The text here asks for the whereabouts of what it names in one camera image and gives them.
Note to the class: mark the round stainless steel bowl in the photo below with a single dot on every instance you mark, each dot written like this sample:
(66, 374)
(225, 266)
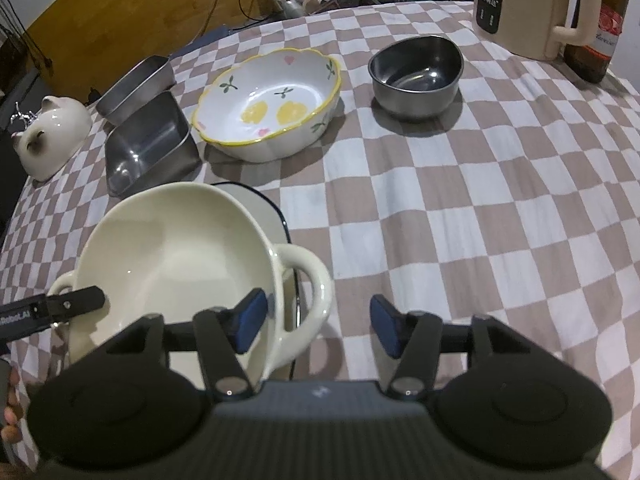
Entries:
(415, 75)

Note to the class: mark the brown beer bottle red label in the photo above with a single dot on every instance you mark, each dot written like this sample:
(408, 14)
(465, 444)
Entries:
(597, 30)

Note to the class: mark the brown white checkered tablecloth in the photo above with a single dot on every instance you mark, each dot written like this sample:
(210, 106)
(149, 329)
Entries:
(450, 210)

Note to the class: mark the rectangular stainless steel container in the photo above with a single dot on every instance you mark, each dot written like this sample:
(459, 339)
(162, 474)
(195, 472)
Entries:
(150, 150)
(135, 87)

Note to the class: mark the grey cabinet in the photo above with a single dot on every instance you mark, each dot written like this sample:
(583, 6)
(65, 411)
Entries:
(10, 170)

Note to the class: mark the small silver metal figurine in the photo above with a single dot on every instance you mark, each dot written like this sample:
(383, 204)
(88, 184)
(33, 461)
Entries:
(21, 117)

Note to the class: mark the white cat-shaped ceramic jar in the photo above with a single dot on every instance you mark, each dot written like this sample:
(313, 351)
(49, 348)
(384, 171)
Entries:
(55, 135)

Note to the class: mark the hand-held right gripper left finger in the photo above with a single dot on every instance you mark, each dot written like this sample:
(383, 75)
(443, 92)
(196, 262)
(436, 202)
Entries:
(250, 320)

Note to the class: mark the white floral bowl yellow rim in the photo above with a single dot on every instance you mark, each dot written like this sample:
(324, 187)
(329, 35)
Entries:
(270, 105)

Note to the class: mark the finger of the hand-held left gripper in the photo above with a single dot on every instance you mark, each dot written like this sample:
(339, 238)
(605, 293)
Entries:
(75, 302)

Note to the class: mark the square white plate blue rim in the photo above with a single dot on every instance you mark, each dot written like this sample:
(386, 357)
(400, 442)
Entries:
(265, 215)

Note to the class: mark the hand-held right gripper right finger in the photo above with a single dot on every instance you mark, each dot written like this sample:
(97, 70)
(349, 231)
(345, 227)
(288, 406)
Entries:
(387, 327)

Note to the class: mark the person's left hand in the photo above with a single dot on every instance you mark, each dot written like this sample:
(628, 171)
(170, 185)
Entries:
(11, 422)

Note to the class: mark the cream electric kettle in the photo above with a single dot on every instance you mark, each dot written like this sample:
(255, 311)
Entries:
(520, 5)

